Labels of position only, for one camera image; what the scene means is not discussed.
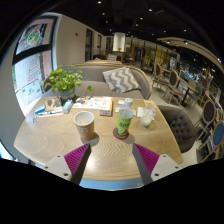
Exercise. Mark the small white red box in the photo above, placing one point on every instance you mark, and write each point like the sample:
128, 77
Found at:
106, 112

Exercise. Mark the grey white chevron cushion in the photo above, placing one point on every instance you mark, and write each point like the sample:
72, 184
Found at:
121, 80

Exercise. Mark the colourful framed poster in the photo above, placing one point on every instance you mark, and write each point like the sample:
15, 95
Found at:
35, 35

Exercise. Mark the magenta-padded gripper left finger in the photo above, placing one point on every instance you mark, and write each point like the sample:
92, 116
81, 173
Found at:
77, 158

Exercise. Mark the small light blue box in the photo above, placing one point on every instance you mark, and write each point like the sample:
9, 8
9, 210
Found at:
67, 106

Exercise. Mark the flat round red coaster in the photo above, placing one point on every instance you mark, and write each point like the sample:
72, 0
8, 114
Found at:
115, 134

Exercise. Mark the grey tufted armchair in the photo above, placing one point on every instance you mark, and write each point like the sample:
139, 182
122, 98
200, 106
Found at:
178, 128

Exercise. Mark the grey curved sofa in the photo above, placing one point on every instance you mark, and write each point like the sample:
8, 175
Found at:
93, 75

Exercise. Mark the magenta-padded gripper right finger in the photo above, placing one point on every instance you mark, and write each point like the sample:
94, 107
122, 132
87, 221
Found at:
146, 158

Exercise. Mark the blue tissue pack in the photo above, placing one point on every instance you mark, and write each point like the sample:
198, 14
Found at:
40, 109

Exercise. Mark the green-labelled clear drink bottle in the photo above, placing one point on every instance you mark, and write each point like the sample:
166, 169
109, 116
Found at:
124, 123

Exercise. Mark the yellow card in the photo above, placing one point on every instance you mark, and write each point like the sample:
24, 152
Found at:
149, 103

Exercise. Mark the brown paper cup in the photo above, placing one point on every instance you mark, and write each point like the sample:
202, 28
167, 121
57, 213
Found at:
85, 128

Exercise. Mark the white paper napkin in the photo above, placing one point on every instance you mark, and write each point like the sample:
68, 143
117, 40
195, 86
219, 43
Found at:
140, 112

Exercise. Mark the group of ceiling lights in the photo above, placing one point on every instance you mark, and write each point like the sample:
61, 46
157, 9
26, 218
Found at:
150, 10

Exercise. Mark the brown card holder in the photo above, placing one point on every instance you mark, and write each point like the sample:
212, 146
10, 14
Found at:
53, 104

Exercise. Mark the group of dining chairs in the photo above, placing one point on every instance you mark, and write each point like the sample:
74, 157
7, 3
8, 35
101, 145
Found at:
173, 80

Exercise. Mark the white round pillar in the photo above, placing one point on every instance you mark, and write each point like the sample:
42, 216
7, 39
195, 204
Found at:
119, 41

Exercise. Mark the clear plastic cup with straw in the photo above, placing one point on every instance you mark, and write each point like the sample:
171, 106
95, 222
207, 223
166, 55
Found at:
146, 119

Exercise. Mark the green potted plant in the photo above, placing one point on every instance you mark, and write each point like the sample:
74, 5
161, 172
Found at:
65, 80

